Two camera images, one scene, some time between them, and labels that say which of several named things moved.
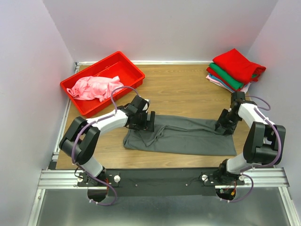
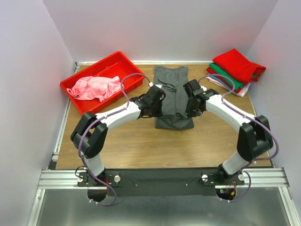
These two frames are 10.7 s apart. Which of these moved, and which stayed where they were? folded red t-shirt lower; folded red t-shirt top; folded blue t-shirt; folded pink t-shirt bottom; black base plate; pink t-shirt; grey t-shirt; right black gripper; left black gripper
Moved: left black gripper; right black gripper; grey t-shirt
Stayed: pink t-shirt; folded blue t-shirt; folded red t-shirt top; folded pink t-shirt bottom; folded red t-shirt lower; black base plate
